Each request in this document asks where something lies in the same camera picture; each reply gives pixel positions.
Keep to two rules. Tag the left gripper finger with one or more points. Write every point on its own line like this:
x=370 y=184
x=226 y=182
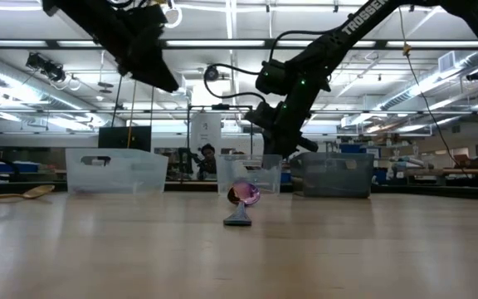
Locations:
x=160 y=74

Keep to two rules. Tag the iridescent purple teal spoon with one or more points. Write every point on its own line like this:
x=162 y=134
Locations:
x=245 y=193

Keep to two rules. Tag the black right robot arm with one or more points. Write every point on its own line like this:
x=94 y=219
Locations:
x=347 y=29

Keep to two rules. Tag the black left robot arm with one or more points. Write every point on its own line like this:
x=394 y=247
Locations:
x=85 y=16

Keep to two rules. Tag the black background robot arm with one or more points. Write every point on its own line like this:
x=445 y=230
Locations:
x=183 y=160

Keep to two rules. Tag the grey plastic bin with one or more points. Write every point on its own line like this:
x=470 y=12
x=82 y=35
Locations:
x=334 y=178

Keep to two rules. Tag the small clear plastic bin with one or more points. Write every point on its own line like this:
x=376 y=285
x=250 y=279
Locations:
x=243 y=172

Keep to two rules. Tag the black ceiling spotlight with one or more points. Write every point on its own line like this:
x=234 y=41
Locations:
x=211 y=74

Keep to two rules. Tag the person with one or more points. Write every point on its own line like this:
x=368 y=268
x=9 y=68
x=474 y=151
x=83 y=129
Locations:
x=208 y=151

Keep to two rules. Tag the white poster panel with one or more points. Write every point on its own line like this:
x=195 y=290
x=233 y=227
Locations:
x=206 y=133

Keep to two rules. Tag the black monitor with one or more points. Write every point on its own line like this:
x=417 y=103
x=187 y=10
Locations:
x=118 y=139

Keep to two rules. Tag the large clear plastic bin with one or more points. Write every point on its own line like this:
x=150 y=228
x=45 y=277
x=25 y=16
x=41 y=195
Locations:
x=118 y=174

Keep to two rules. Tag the white vent grille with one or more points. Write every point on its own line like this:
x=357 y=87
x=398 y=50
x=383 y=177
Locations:
x=446 y=62

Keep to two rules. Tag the wooden workbench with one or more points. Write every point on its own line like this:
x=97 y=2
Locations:
x=471 y=171

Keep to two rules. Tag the blue storage bin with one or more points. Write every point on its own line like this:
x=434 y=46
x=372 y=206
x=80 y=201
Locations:
x=11 y=167

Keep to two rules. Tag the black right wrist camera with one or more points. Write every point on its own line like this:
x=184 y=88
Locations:
x=259 y=116

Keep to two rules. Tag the black metal stand frame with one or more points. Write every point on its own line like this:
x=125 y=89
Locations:
x=220 y=106

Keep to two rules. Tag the black overhead frame bar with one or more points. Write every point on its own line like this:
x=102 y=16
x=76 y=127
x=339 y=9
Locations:
x=270 y=43

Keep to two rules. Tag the black ceiling camera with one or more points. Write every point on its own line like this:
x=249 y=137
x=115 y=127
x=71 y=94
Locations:
x=46 y=66

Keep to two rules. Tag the black aluminium table frame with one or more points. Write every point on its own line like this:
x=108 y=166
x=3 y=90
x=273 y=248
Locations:
x=471 y=192

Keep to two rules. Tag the black duct-mounted device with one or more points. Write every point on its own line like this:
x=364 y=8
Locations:
x=475 y=75

